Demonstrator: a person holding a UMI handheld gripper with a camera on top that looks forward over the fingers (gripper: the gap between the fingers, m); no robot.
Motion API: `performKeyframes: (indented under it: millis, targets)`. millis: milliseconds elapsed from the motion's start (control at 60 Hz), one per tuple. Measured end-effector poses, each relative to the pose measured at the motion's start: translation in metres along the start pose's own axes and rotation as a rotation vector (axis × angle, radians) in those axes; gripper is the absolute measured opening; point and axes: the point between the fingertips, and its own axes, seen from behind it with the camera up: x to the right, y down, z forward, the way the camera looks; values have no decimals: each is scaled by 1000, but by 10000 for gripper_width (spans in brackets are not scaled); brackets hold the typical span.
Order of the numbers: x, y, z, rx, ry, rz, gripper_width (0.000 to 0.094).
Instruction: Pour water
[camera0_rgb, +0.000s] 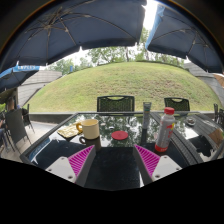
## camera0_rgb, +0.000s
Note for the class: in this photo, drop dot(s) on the large blue umbrella left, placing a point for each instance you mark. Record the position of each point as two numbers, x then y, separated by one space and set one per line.
62 27

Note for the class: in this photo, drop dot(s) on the small blue umbrella far left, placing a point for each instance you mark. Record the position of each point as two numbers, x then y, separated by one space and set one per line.
15 76

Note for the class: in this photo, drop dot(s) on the dark green chair centre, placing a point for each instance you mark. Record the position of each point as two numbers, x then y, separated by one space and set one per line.
116 103

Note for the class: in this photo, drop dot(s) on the dark wicker chair left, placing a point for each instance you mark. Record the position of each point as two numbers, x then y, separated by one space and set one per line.
16 126

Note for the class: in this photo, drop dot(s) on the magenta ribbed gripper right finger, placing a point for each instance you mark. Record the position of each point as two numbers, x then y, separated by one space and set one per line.
153 167

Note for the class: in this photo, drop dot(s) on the dark green chair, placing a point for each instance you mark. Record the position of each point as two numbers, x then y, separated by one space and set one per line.
179 104
116 103

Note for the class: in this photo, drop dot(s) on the upright grey tube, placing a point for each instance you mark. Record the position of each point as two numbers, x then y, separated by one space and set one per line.
146 114

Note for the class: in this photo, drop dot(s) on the cream mug with yellow handle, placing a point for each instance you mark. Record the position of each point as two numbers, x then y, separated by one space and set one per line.
89 127

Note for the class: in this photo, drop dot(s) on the red round coaster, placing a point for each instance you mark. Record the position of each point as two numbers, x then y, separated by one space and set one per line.
119 135

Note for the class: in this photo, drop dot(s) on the ashtray on right table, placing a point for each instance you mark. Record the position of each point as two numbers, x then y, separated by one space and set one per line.
190 121

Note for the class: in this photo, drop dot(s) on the blue umbrella right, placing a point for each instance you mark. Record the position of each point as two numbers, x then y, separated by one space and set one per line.
174 34

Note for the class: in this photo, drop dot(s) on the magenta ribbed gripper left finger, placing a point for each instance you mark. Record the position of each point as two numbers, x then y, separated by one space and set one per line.
76 167

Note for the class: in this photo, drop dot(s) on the clear bottle with red cap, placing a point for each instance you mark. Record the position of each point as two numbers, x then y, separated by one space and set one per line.
167 123

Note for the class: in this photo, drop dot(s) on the brown paper on right table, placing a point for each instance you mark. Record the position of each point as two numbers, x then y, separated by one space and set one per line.
217 136

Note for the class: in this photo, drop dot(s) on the yellow cloth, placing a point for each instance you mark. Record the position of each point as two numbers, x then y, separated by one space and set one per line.
68 131

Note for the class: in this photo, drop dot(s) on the dark green chair right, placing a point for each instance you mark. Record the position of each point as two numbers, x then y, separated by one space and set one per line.
179 104

